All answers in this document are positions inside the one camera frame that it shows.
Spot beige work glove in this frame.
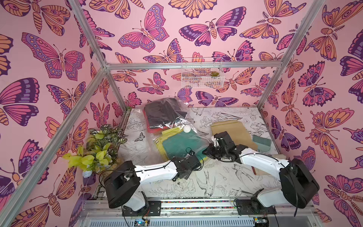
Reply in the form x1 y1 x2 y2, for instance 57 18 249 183
252 154 286 176

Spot dark grey folded garment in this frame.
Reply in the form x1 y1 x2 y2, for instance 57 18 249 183
144 97 187 129

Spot small green succulent plant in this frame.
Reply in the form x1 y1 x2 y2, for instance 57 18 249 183
209 71 220 78

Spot white vacuum bag valve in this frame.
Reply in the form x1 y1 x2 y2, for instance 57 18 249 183
183 125 192 133

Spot green leafy potted plant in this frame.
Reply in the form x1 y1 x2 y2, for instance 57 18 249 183
63 124 127 178

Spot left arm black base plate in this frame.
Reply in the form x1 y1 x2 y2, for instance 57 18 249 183
122 201 161 217

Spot aluminium frame bars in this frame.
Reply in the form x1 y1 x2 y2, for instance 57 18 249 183
1 1 325 227

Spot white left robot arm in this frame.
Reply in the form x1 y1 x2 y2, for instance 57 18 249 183
103 151 204 212

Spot yellow folded garment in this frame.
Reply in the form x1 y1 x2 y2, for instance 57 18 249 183
154 127 183 160

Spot white wire wall basket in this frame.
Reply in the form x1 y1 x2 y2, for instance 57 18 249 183
180 58 225 89

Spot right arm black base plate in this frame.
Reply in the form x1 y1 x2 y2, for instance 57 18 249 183
233 199 276 215

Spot red folded garment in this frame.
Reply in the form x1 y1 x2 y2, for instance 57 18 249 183
143 110 164 133

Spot beige trousers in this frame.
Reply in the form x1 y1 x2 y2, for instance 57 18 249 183
210 120 258 151

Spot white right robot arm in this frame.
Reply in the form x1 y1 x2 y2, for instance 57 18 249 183
202 131 320 213

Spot clear plastic vacuum bag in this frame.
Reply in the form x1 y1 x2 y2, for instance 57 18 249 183
137 97 211 164

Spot aluminium mounting rail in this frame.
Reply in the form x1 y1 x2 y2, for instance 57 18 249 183
76 197 323 227

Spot green trousers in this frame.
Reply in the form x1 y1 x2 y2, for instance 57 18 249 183
162 130 209 160

